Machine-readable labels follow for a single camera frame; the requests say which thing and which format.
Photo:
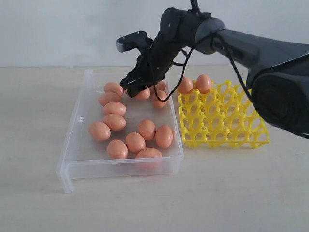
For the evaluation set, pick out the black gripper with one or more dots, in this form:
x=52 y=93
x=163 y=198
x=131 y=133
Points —
x=151 y=65

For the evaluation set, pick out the clear plastic bin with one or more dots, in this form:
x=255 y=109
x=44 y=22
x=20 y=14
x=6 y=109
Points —
x=83 y=157

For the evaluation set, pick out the brown egg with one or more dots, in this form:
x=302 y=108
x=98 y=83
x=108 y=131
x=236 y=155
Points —
x=147 y=129
x=159 y=86
x=117 y=149
x=156 y=102
x=114 y=88
x=203 y=84
x=99 y=131
x=186 y=86
x=114 y=108
x=143 y=95
x=135 y=142
x=164 y=136
x=108 y=97
x=115 y=122

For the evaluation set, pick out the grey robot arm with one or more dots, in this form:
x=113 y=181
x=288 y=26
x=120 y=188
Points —
x=277 y=83

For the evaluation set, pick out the brown egg frontmost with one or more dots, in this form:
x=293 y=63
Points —
x=148 y=153

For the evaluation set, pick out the yellow plastic egg tray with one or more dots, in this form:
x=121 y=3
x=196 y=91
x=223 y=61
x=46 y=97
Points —
x=224 y=117

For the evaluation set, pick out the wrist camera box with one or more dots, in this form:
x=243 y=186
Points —
x=137 y=40

